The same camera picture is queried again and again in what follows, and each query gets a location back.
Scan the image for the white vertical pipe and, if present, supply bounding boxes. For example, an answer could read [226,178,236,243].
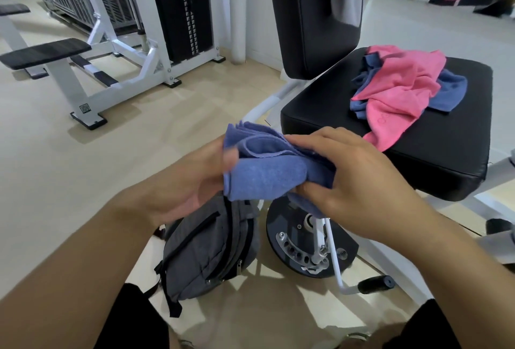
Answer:
[230,0,247,65]

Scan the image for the white weight machine frame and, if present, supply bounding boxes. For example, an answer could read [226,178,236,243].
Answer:
[32,0,226,131]

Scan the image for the person's right hand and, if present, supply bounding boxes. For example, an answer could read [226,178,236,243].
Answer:
[283,126,439,241]

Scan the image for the person's left forearm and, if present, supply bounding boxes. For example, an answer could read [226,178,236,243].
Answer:
[0,199,161,349]

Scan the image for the small black roller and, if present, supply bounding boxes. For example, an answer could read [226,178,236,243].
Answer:
[485,219,514,235]

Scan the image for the black seat pad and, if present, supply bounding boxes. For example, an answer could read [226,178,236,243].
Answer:
[280,46,494,202]

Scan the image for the person's black shorts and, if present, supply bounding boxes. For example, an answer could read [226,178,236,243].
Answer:
[94,283,461,349]

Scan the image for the person's left hand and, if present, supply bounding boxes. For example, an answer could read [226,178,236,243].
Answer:
[108,133,240,227]

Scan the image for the black bench pad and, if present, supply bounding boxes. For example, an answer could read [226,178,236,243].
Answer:
[0,3,31,17]
[0,38,92,71]

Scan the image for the grey backpack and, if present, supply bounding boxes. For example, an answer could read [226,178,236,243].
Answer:
[153,191,261,318]

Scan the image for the black weight stack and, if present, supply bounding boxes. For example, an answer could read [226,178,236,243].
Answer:
[152,0,214,66]

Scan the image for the pink towel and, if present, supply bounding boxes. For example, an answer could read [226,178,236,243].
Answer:
[350,45,447,152]

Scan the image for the white lever with black grip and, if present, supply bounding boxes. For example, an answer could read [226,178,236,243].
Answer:
[318,218,396,295]

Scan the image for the black backrest pad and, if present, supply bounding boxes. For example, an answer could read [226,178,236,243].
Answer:
[265,0,365,80]

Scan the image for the blue towel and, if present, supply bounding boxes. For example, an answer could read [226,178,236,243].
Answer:
[349,53,468,120]
[222,120,337,220]

